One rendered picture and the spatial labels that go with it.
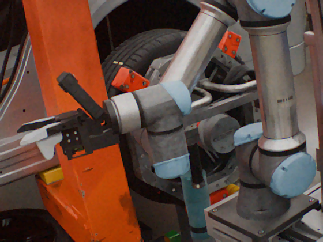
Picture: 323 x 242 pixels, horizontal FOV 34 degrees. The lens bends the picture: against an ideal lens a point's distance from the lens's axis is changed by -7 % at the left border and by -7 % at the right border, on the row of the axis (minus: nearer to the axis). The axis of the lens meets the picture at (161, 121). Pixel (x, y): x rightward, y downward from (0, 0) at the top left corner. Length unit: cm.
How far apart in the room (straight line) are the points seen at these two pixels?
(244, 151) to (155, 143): 31
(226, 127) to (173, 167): 77
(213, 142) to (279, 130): 68
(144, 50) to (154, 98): 87
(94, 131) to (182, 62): 27
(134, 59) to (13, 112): 53
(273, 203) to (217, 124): 53
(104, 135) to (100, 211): 69
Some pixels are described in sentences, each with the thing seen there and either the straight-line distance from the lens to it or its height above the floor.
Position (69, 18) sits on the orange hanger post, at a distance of 159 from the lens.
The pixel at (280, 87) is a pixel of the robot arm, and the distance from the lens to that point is 118.
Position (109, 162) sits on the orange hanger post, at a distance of 171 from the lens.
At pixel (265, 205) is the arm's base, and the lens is 141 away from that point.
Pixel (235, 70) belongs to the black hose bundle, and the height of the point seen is 104.
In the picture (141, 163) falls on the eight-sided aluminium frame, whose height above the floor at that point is 80.
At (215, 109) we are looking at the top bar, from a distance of 179.
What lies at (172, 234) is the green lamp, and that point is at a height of 66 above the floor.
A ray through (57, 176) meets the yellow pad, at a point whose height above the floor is 70.
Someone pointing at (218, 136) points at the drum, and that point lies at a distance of 187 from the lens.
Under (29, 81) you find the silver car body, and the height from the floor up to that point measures 110.
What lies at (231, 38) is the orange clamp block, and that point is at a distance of 202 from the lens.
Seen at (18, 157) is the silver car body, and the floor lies 84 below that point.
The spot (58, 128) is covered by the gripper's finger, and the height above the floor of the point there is 124.
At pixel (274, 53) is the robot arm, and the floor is 127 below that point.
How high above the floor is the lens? 155
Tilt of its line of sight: 19 degrees down
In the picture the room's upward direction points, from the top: 11 degrees counter-clockwise
